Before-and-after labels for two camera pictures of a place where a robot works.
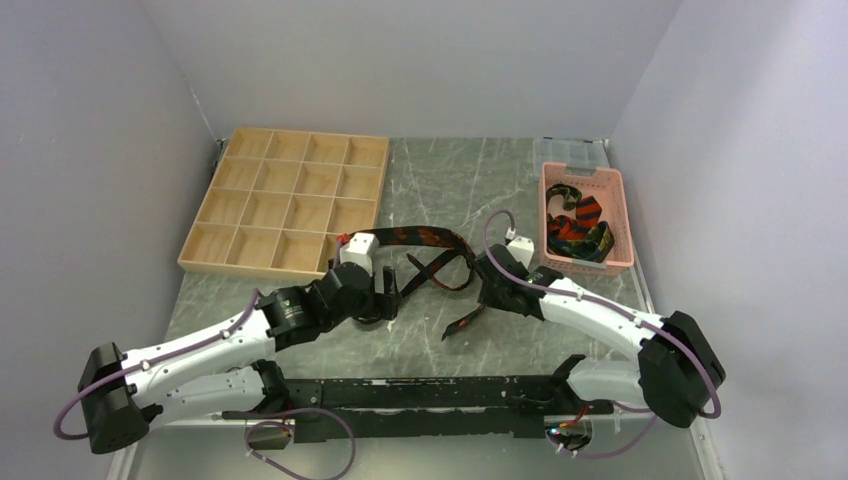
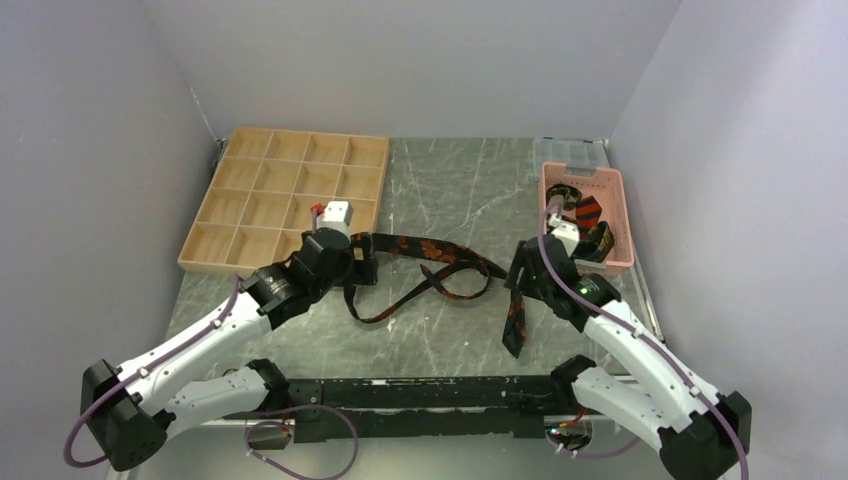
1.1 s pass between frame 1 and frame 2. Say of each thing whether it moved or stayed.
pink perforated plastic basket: stayed
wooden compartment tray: stayed
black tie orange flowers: moved
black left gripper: moved
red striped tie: stayed
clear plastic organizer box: stayed
